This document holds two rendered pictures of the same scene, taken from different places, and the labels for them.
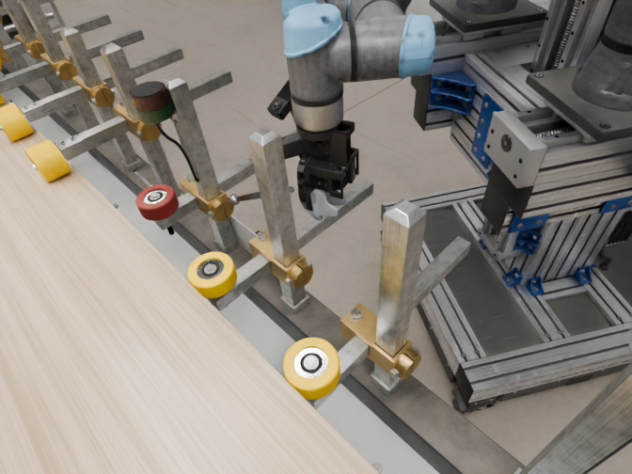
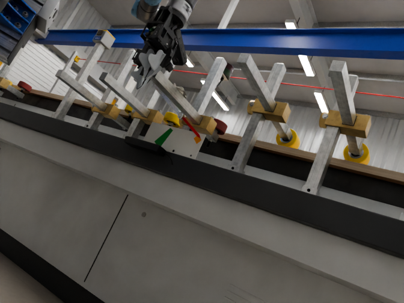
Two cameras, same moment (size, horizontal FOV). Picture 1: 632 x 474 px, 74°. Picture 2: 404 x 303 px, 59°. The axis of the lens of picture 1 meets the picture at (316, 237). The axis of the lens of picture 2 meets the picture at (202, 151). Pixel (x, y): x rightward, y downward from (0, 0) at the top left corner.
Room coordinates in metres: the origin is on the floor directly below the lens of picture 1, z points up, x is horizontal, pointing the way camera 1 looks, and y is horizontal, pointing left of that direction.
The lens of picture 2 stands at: (1.95, -0.03, 0.45)
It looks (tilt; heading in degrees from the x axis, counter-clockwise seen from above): 14 degrees up; 165
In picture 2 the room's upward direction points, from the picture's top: 25 degrees clockwise
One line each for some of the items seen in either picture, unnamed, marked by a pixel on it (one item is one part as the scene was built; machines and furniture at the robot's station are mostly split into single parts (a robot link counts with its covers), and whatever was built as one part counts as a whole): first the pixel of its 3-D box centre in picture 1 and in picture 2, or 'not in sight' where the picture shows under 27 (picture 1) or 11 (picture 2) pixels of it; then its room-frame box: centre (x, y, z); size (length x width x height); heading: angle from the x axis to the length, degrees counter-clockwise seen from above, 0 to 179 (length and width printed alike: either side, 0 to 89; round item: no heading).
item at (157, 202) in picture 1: (163, 214); (213, 134); (0.68, 0.32, 0.85); 0.08 x 0.08 x 0.11
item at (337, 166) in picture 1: (325, 154); (149, 56); (0.56, -0.03, 1.05); 0.09 x 0.08 x 0.12; 60
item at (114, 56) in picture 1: (150, 144); (255, 123); (0.91, 0.38, 0.89); 0.04 x 0.04 x 0.48; 40
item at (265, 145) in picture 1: (284, 244); (149, 103); (0.52, 0.06, 0.89); 0.04 x 0.04 x 0.48; 40
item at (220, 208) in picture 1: (206, 197); (197, 123); (0.73, 0.24, 0.85); 0.14 x 0.06 x 0.05; 40
